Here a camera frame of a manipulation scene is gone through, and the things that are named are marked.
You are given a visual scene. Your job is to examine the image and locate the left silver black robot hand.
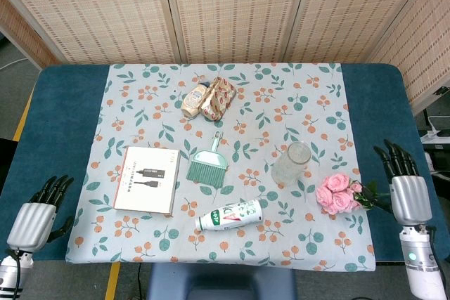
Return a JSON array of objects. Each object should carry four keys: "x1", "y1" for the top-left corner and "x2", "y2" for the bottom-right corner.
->
[{"x1": 6, "y1": 174, "x2": 75, "y2": 254}]

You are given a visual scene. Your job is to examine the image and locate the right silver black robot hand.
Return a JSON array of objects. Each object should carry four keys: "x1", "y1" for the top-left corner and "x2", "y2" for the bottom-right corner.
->
[{"x1": 373, "y1": 138, "x2": 433, "y2": 227}]

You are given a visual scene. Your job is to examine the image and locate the pink rose bouquet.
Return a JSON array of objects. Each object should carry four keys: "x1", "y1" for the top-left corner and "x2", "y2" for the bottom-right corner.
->
[{"x1": 315, "y1": 174, "x2": 395, "y2": 216}]

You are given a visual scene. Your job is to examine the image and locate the clear glass jar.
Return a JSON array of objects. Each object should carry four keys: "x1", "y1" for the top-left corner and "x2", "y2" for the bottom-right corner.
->
[{"x1": 271, "y1": 141, "x2": 313, "y2": 188}]

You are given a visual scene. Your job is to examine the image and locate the white green milk bottle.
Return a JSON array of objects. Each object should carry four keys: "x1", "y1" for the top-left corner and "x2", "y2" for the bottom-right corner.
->
[{"x1": 195, "y1": 198, "x2": 264, "y2": 233}]

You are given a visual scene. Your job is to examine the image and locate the green mini dustpan brush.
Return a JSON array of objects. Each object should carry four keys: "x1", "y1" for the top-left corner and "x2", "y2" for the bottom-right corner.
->
[{"x1": 185, "y1": 131, "x2": 229, "y2": 190}]

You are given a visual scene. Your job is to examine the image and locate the floral leaf print tablecloth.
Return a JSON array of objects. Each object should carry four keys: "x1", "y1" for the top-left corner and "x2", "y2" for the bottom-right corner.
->
[{"x1": 65, "y1": 63, "x2": 377, "y2": 273}]

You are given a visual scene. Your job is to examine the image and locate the beige squeeze sauce bottle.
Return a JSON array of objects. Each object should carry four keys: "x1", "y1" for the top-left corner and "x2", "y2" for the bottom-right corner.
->
[{"x1": 181, "y1": 81, "x2": 211, "y2": 118}]

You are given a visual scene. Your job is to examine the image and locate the brown red snack bag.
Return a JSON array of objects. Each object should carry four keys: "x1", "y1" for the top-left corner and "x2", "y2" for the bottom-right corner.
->
[{"x1": 199, "y1": 76, "x2": 237, "y2": 122}]

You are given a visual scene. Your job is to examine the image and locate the bamboo folding screen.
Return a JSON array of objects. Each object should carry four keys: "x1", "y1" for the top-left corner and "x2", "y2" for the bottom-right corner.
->
[{"x1": 0, "y1": 0, "x2": 450, "y2": 116}]

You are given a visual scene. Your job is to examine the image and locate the white cable product box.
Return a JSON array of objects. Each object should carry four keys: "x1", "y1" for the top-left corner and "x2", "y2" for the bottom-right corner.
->
[{"x1": 112, "y1": 145, "x2": 181, "y2": 216}]

